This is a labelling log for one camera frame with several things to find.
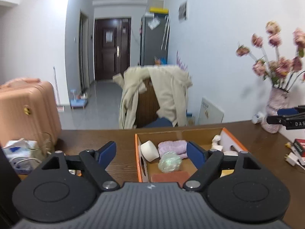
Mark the wooden chair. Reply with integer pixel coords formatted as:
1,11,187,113
136,80,173,127

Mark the clear plastic bag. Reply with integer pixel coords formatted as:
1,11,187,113
148,17,160,30

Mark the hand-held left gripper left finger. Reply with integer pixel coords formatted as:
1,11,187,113
42,141,121,192

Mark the red cardboard box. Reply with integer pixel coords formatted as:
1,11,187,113
135,127,249,183

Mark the grey interior door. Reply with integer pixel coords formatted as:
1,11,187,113
80,11,90,93

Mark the white folded umbrella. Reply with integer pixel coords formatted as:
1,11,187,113
161,15,171,50

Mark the pink textured vase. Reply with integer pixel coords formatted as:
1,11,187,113
261,87,290,133

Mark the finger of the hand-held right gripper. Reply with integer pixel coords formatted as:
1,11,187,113
266,115,288,124
277,105,305,118

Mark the tissue pack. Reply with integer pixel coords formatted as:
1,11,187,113
1,138,39,167

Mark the small blue stool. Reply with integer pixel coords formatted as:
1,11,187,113
70,89,87,110

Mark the pale green mesh bath ball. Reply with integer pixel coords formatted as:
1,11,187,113
158,151,182,173

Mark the grey refrigerator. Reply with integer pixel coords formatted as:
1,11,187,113
140,14,169,66

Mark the pink suitcase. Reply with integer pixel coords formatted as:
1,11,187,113
0,77,62,148

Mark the small white box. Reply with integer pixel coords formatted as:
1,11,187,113
253,112,265,124

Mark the white wall panel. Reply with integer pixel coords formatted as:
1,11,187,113
198,97,224,125

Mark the dried rose bouquet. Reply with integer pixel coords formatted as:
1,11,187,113
236,21,305,91

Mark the lavender fluffy cloth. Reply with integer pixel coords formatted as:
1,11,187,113
158,140,189,159

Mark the white plastic-wrapped item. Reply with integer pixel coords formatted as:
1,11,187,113
211,135,223,151

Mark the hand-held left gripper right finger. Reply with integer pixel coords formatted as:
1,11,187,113
183,141,260,192

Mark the purple wall decal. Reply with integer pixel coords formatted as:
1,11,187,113
176,50,192,79

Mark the white foam cylinder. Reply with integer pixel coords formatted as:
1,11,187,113
140,140,160,162

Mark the white mop pole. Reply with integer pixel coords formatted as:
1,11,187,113
53,66,59,106

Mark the beige coat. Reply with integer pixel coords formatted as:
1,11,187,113
112,65,193,129

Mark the dark brown entrance door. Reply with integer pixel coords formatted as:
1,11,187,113
95,18,131,81

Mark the wall picture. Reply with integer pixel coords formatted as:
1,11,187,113
178,1,188,23

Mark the clear glass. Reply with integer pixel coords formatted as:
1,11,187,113
30,132,55,159

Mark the white charger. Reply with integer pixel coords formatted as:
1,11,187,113
285,151,298,166

